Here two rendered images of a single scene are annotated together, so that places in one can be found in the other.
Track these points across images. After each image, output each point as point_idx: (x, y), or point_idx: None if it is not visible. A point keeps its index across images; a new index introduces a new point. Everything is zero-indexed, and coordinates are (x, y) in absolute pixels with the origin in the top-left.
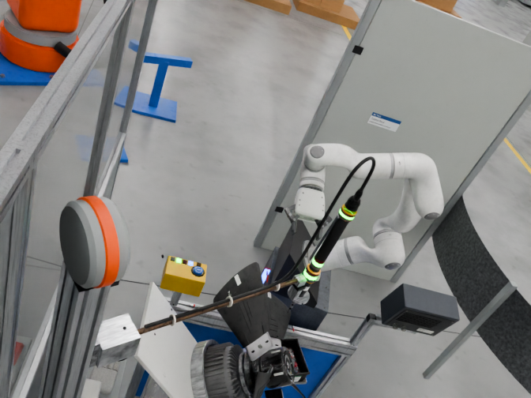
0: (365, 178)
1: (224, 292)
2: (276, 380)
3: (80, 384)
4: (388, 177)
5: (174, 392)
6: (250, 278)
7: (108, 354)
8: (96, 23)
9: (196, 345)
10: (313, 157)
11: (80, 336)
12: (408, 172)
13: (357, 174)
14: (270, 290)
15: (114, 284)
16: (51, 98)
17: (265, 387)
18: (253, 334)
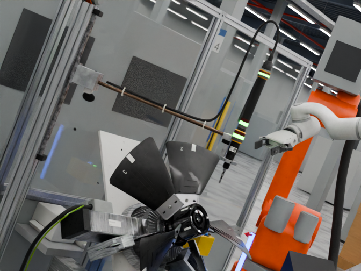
0: (337, 135)
1: (178, 144)
2: (180, 214)
3: (59, 86)
4: (354, 130)
5: (108, 181)
6: (204, 155)
7: (79, 72)
8: None
9: None
10: (293, 105)
11: (71, 37)
12: None
13: (328, 126)
14: (197, 123)
15: (96, 13)
16: None
17: (159, 178)
18: (185, 187)
